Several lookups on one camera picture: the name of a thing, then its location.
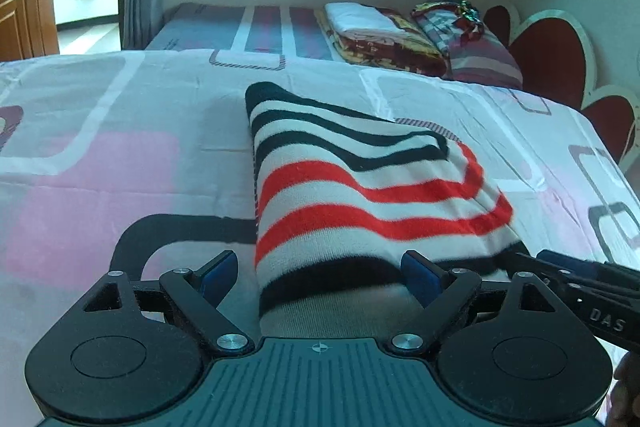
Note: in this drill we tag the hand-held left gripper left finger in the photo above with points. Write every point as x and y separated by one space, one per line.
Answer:
217 277

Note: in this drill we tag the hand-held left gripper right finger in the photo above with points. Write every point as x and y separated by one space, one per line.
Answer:
420 277

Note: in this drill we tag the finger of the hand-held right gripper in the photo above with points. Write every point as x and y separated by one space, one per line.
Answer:
570 259
535 269

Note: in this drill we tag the striped knit sweater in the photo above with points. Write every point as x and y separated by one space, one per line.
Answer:
350 187

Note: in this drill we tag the person's right hand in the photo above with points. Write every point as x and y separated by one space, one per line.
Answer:
627 387

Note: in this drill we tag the pink patterned quilt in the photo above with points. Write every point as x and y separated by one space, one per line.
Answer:
100 167

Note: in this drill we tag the red white petal headboard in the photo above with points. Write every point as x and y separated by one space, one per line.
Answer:
550 57

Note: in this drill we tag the plaid striped pillow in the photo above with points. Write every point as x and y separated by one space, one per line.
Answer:
475 52

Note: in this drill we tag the red patterned folded blanket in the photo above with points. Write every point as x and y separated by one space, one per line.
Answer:
390 52

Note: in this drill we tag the grey maroon striped bed sheet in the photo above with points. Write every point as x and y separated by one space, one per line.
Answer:
215 24

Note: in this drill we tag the white folded cloth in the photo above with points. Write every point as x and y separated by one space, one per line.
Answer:
360 19

